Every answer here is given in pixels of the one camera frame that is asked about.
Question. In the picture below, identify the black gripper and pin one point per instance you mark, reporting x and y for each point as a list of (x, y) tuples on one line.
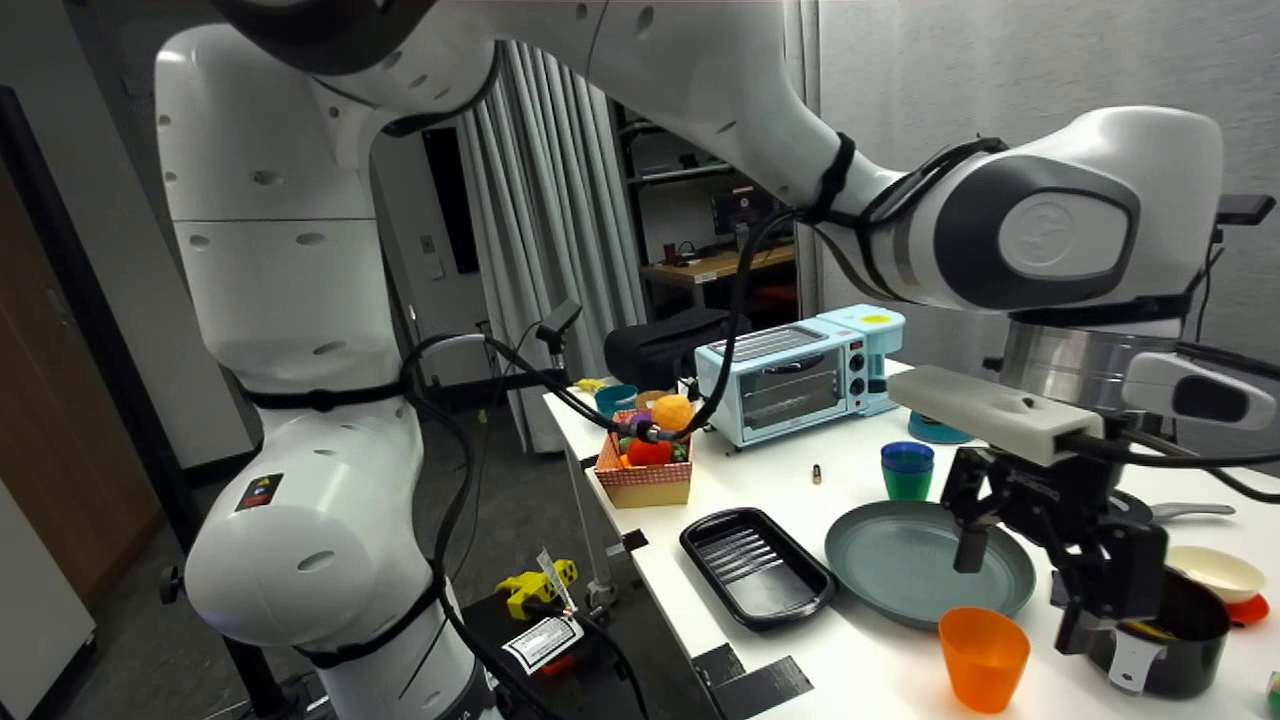
[(1086, 524)]

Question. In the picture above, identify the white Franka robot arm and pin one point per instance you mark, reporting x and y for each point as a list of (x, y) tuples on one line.
[(305, 562)]

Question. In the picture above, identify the grey round plate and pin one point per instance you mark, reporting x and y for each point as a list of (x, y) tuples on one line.
[(895, 565)]

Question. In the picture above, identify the green plastic cup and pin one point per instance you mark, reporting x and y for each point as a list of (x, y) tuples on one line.
[(909, 489)]

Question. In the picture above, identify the blue plastic cup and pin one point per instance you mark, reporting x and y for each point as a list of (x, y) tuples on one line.
[(909, 459)]

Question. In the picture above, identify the teal toy kettle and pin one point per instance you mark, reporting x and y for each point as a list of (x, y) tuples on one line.
[(934, 428)]

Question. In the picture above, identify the cream plastic bowl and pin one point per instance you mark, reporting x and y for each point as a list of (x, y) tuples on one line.
[(1215, 575)]

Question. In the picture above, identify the small black battery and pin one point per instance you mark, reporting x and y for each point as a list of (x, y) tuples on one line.
[(817, 468)]

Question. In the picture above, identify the green tool yellow end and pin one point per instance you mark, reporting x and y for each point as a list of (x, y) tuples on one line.
[(1274, 696)]

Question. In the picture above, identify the black ridged grill tray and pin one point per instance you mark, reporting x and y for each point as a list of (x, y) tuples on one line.
[(755, 565)]

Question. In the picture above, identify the black tape strip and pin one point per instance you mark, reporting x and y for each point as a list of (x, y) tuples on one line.
[(765, 689), (718, 665)]

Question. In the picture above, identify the light blue toaster oven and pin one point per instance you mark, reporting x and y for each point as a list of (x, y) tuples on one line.
[(787, 384)]

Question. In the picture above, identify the orange plush fruit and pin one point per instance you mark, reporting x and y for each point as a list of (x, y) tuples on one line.
[(673, 415)]

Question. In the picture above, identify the red checkered fruit basket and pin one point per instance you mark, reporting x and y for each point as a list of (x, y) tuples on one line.
[(645, 486)]

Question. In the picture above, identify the red plush apple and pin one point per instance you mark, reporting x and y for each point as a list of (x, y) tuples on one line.
[(650, 450)]

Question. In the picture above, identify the purple plush fruit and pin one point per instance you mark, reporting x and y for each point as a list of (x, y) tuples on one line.
[(632, 426)]

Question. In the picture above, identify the black fabric bag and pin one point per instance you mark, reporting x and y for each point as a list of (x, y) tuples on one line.
[(663, 351)]

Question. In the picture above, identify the small teal bowl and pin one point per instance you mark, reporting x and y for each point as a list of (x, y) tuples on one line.
[(612, 396)]

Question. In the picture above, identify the white labelled black box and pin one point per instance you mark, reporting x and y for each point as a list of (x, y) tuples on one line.
[(542, 642)]

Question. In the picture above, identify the yellow toy figure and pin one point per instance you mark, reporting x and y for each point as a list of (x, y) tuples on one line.
[(536, 588)]

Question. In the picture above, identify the dark storage shelf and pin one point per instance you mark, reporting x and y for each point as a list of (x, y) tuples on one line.
[(695, 174)]

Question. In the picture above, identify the white pleated curtain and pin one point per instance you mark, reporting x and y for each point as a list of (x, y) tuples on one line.
[(545, 200)]

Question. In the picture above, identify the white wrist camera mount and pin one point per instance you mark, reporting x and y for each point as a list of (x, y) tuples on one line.
[(992, 415)]

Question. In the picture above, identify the black stereo camera bar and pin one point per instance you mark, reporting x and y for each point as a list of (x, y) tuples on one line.
[(1251, 208)]

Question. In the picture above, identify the grey wall curtain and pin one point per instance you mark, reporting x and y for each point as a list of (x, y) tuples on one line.
[(934, 66)]

